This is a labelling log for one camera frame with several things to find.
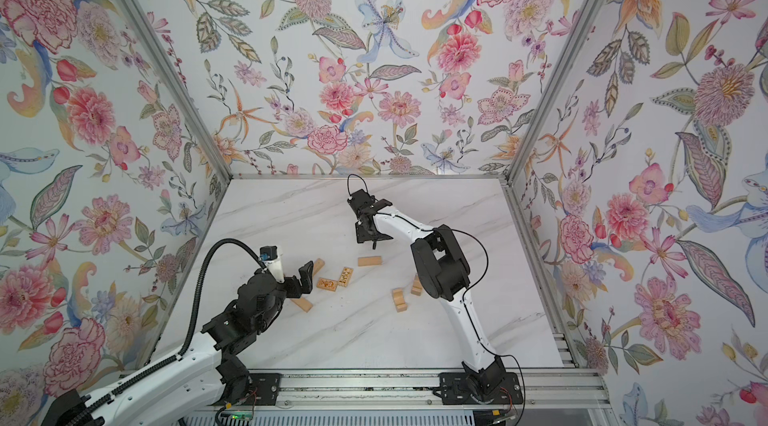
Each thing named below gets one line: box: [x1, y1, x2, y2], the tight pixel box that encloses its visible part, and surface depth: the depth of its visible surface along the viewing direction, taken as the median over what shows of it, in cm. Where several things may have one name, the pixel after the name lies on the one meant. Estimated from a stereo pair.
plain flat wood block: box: [290, 297, 313, 313], surface depth 90 cm
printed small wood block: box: [338, 267, 354, 287], surface depth 95 cm
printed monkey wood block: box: [316, 277, 338, 292], surface depth 92 cm
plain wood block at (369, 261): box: [358, 256, 382, 267], surface depth 100 cm
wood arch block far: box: [410, 274, 423, 296], surface depth 92 cm
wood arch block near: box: [392, 288, 408, 313], surface depth 90 cm
